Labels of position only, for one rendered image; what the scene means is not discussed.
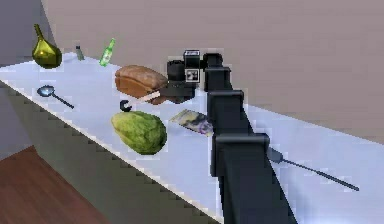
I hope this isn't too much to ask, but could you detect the small grey shaker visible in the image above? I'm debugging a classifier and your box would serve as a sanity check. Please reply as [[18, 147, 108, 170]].
[[75, 44, 86, 62]]

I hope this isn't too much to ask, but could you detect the brown bread loaf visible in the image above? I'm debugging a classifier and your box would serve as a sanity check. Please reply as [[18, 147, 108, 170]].
[[114, 64, 169, 106]]

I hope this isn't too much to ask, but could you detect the olive green glass vase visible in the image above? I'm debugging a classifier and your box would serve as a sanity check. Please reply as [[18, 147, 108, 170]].
[[31, 23, 63, 70]]

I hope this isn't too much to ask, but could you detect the green lettuce head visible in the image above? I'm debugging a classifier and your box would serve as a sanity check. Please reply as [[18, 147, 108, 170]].
[[110, 110, 168, 156]]

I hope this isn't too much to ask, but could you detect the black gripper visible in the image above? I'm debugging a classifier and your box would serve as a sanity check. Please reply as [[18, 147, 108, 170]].
[[119, 59, 197, 113]]

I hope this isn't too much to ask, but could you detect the blue grey spoon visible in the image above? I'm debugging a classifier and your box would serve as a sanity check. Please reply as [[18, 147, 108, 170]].
[[36, 85, 76, 110]]

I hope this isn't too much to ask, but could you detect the pale printed candy bag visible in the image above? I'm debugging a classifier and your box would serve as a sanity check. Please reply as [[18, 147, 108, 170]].
[[168, 108, 214, 138]]

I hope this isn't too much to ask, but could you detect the white long counter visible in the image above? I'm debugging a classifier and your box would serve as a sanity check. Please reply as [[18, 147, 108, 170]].
[[0, 51, 384, 224]]

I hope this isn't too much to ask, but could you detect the dark grey spatula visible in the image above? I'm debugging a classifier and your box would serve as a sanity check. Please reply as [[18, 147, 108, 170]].
[[266, 146, 360, 192]]

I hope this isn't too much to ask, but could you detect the green glass bottle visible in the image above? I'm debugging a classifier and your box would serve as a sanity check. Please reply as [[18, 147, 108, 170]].
[[98, 37, 117, 68]]

